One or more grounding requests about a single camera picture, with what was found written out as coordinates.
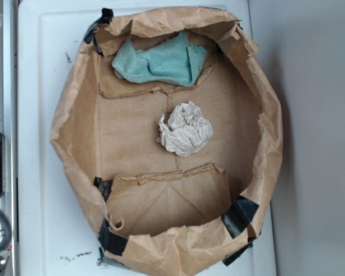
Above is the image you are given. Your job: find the brown paper bag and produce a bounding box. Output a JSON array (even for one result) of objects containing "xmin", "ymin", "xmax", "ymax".
[{"xmin": 51, "ymin": 7, "xmax": 283, "ymax": 275}]

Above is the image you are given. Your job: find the crumpled white paper ball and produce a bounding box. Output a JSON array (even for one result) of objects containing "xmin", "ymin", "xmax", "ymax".
[{"xmin": 156, "ymin": 101, "xmax": 214, "ymax": 157}]

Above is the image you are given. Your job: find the teal green cloth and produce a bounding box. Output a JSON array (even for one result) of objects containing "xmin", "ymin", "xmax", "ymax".
[{"xmin": 112, "ymin": 32, "xmax": 207, "ymax": 87}]

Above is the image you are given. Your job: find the white plastic tray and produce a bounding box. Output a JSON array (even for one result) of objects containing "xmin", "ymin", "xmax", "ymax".
[{"xmin": 16, "ymin": 0, "xmax": 278, "ymax": 276}]

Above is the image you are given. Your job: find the grey cable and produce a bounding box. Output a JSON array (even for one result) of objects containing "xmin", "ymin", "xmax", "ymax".
[{"xmin": 0, "ymin": 202, "xmax": 12, "ymax": 255}]

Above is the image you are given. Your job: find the silver aluminium rail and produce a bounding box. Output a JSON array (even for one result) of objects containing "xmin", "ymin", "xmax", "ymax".
[{"xmin": 0, "ymin": 1, "xmax": 20, "ymax": 275}]

